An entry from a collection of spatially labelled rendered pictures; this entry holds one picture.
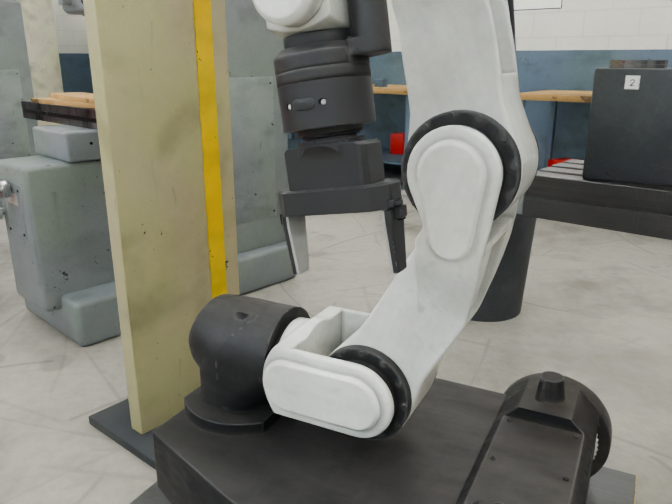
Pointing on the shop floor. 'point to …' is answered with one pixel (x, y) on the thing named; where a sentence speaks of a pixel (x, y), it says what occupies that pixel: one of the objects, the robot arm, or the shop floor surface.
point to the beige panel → (162, 193)
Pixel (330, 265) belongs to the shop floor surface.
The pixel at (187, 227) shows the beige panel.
